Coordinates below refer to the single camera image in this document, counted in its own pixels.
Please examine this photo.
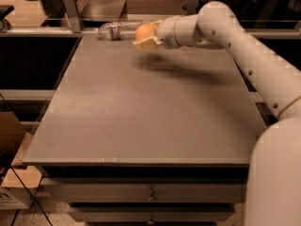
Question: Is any right metal bracket post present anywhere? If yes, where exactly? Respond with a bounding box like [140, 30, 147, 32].
[186, 0, 199, 15]

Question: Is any upper drawer with knob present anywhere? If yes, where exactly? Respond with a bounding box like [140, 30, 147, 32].
[41, 178, 246, 203]

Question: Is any lower drawer with knob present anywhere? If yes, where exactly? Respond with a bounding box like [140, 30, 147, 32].
[69, 203, 234, 223]

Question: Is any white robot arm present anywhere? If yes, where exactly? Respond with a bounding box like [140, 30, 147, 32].
[134, 1, 301, 226]

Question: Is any orange fruit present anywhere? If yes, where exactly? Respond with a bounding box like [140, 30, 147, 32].
[135, 24, 156, 40]

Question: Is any cardboard box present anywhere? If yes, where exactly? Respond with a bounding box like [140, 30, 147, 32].
[0, 112, 41, 210]

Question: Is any grey metal drawer cabinet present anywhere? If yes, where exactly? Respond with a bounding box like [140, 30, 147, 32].
[21, 28, 267, 226]

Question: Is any metal bracket post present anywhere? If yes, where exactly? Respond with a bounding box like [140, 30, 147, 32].
[186, 0, 199, 15]
[63, 0, 82, 33]

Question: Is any black cable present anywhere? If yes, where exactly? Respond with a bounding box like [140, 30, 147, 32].
[0, 153, 54, 226]

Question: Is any drawer with knob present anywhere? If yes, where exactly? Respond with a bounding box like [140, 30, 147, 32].
[69, 203, 234, 223]
[41, 178, 246, 203]

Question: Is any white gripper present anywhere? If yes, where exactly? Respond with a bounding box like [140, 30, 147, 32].
[133, 16, 180, 51]

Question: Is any left metal bracket post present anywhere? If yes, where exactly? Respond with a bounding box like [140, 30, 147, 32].
[63, 0, 82, 33]

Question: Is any clear plastic water bottle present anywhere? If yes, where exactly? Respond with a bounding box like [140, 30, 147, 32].
[96, 20, 143, 40]

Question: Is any black office chair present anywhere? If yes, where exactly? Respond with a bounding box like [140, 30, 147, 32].
[215, 0, 283, 21]

